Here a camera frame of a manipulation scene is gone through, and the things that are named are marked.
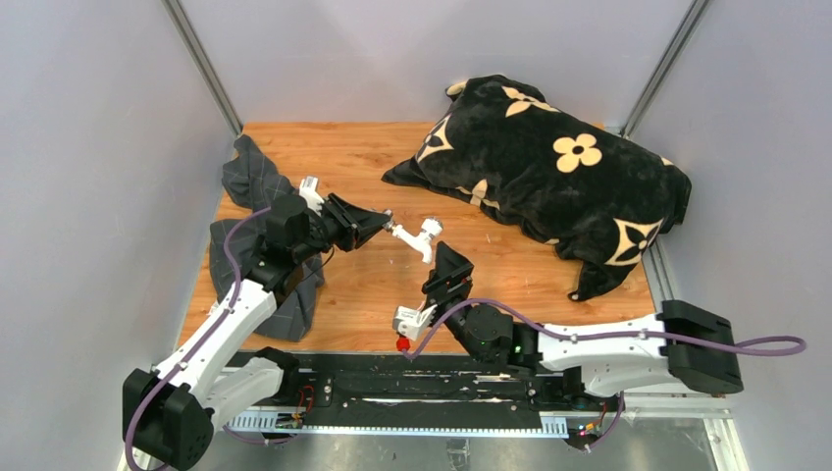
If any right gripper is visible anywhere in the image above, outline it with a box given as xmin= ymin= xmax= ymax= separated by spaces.
xmin=418 ymin=240 xmax=488 ymax=365

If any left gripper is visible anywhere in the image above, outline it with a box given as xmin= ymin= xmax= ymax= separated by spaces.
xmin=293 ymin=193 xmax=390 ymax=262

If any metal tee pipe fitting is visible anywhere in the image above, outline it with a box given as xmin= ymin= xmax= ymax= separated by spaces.
xmin=383 ymin=209 xmax=395 ymax=233

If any white plastic water faucet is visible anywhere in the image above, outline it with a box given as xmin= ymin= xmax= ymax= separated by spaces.
xmin=390 ymin=218 xmax=443 ymax=265

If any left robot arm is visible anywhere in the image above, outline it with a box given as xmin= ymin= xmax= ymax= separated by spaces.
xmin=122 ymin=193 xmax=391 ymax=470

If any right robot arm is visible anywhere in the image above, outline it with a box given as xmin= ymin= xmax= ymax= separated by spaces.
xmin=422 ymin=242 xmax=745 ymax=409

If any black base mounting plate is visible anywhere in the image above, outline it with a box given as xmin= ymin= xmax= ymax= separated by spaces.
xmin=219 ymin=349 xmax=671 ymax=432

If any grey checked cloth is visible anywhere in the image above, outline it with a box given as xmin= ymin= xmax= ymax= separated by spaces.
xmin=209 ymin=134 xmax=325 ymax=342

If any black floral plush blanket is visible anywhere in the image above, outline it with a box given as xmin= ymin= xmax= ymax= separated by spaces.
xmin=383 ymin=75 xmax=693 ymax=302

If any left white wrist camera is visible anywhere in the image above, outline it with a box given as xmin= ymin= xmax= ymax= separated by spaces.
xmin=298 ymin=176 xmax=326 ymax=216

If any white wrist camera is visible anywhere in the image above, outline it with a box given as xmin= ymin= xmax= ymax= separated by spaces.
xmin=298 ymin=176 xmax=326 ymax=216
xmin=391 ymin=304 xmax=437 ymax=340

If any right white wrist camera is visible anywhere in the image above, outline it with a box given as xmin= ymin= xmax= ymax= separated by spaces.
xmin=391 ymin=304 xmax=437 ymax=340

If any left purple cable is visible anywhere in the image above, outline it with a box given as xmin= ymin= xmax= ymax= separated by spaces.
xmin=123 ymin=206 xmax=275 ymax=471

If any purple cable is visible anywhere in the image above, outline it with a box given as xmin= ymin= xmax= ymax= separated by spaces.
xmin=123 ymin=206 xmax=275 ymax=471
xmin=396 ymin=298 xmax=807 ymax=451

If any left aluminium frame post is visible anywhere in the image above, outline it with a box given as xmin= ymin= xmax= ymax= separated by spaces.
xmin=161 ymin=0 xmax=243 ymax=135

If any aluminium frame post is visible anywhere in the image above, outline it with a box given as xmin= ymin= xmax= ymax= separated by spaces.
xmin=161 ymin=0 xmax=243 ymax=135
xmin=619 ymin=0 xmax=711 ymax=138

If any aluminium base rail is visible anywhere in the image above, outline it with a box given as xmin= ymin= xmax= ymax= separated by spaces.
xmin=117 ymin=240 xmax=749 ymax=471

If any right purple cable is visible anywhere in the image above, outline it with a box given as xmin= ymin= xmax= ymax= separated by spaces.
xmin=396 ymin=298 xmax=807 ymax=451

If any right aluminium frame post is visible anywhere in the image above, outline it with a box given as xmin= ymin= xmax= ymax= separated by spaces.
xmin=619 ymin=0 xmax=711 ymax=138

